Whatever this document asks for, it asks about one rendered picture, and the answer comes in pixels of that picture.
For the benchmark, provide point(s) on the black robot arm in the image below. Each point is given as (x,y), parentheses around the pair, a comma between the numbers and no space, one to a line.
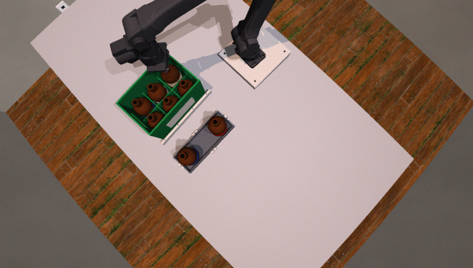
(142,25)

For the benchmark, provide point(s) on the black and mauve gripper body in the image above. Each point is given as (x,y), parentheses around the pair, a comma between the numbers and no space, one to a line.
(160,59)

